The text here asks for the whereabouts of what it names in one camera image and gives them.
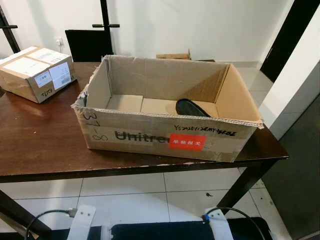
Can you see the large cardboard box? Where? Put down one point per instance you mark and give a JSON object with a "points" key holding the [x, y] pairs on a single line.
{"points": [[150, 137]]}

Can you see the tall grey cabinet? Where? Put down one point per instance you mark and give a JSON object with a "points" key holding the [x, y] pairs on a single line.
{"points": [[295, 190]]}

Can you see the black oval object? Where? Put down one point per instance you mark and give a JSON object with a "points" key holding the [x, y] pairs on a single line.
{"points": [[191, 108]]}

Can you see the flat cardboard scrap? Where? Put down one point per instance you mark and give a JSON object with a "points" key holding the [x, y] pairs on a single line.
{"points": [[172, 55]]}

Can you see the black floor mat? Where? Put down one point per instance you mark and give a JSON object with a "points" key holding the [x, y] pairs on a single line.
{"points": [[160, 231]]}

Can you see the black pole stand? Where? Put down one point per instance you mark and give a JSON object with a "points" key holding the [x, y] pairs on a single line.
{"points": [[104, 15], [9, 30]]}

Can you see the black flat panel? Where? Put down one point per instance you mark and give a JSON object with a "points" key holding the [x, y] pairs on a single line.
{"points": [[82, 45]]}

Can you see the dark brown wooden table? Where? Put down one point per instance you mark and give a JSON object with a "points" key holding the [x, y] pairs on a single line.
{"points": [[40, 135]]}

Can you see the small sealed cardboard box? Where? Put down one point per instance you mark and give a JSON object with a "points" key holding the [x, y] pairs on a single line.
{"points": [[30, 75]]}

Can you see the light grey right wrist camera mount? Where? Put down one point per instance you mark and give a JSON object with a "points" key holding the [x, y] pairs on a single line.
{"points": [[219, 225]]}

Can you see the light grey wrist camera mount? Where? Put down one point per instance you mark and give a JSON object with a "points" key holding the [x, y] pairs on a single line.
{"points": [[82, 222], [219, 225]]}

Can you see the light grey left wrist camera mount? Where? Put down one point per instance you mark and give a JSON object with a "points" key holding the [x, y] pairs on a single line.
{"points": [[82, 222]]}

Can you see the white wall socket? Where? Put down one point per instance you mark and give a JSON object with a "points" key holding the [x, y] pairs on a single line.
{"points": [[59, 42]]}

